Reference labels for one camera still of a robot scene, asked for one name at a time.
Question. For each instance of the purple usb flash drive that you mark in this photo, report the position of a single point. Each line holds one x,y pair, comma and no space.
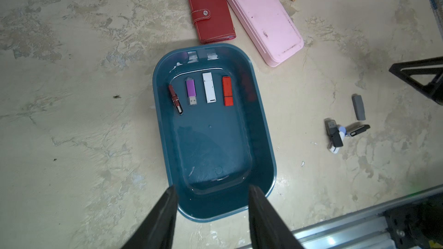
191,91

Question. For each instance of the teal plastic storage box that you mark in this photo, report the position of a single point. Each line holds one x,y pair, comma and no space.
213,153

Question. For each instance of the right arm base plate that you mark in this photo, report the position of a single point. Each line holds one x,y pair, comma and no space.
417,224

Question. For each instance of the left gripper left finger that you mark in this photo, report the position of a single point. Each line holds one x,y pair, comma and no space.
157,230

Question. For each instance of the dark red swivel usb drive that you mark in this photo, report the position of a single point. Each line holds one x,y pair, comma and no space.
175,100

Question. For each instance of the red usb flash drive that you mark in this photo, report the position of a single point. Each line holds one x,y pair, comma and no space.
227,91

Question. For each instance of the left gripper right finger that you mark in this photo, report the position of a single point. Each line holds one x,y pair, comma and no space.
267,229

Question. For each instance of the pink pencil case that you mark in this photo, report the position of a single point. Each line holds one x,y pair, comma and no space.
270,28

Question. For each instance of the aluminium front rail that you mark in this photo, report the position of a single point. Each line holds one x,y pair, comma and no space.
363,229

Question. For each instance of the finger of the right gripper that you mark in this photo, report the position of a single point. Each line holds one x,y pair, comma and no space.
425,76

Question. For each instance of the grey usb flash drive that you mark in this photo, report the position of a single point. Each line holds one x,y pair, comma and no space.
359,107

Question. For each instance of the black usb flash drive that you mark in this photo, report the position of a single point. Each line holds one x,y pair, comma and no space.
331,128

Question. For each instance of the black swivel usb drive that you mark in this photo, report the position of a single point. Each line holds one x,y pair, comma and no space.
356,129

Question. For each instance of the red leather wallet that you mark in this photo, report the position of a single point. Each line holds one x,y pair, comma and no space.
212,20

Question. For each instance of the white usb flash drive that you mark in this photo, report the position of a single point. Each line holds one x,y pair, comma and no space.
209,87

